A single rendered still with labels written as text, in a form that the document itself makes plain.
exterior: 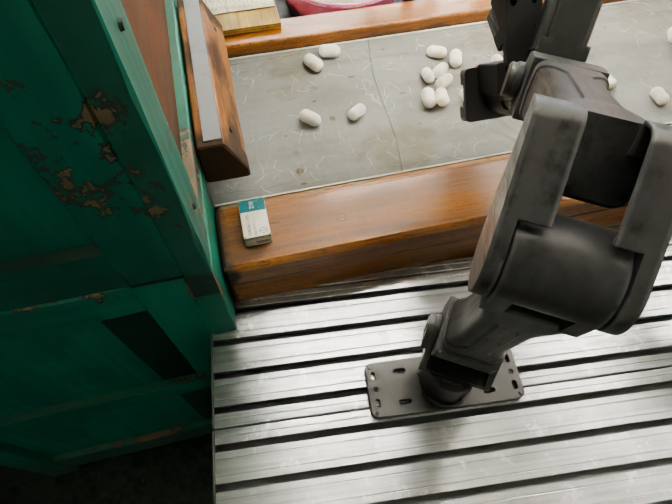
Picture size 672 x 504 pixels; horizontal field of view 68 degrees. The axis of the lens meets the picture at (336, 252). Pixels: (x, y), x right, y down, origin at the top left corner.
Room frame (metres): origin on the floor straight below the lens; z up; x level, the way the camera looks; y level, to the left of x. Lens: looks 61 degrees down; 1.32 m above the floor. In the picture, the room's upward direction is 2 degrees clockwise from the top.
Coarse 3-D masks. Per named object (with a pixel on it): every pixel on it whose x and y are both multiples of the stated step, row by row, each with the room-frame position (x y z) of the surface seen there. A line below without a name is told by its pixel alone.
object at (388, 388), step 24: (408, 360) 0.20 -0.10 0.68; (504, 360) 0.21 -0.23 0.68; (384, 384) 0.17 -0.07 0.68; (408, 384) 0.17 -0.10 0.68; (432, 384) 0.16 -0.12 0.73; (456, 384) 0.15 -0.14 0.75; (504, 384) 0.17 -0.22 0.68; (384, 408) 0.14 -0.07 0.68; (408, 408) 0.14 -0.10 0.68; (432, 408) 0.14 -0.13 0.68
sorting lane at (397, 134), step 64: (640, 0) 0.90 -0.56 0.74; (256, 64) 0.69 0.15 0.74; (384, 64) 0.70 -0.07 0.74; (448, 64) 0.70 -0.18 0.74; (640, 64) 0.72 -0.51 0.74; (256, 128) 0.54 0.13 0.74; (320, 128) 0.55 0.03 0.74; (384, 128) 0.55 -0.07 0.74; (448, 128) 0.56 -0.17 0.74; (512, 128) 0.56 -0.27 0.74; (256, 192) 0.42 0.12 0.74
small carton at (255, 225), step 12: (240, 204) 0.37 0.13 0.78; (252, 204) 0.37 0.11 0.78; (264, 204) 0.37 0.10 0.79; (240, 216) 0.35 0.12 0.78; (252, 216) 0.35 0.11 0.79; (264, 216) 0.35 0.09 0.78; (252, 228) 0.33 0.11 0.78; (264, 228) 0.33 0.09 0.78; (252, 240) 0.32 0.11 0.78; (264, 240) 0.32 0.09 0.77
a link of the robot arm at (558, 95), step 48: (528, 96) 0.34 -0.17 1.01; (576, 96) 0.26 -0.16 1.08; (528, 144) 0.19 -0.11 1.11; (576, 144) 0.19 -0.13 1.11; (624, 144) 0.21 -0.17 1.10; (528, 192) 0.17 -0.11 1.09; (576, 192) 0.19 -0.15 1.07; (624, 192) 0.19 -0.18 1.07; (480, 240) 0.18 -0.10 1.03; (624, 240) 0.15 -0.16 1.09; (480, 288) 0.13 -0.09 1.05
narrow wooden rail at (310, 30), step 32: (416, 0) 0.84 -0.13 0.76; (448, 0) 0.84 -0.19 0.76; (480, 0) 0.85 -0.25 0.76; (544, 0) 0.85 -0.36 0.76; (608, 0) 0.89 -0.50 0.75; (256, 32) 0.74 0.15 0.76; (288, 32) 0.74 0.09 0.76; (320, 32) 0.74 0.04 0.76; (352, 32) 0.76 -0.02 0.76; (384, 32) 0.77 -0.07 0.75
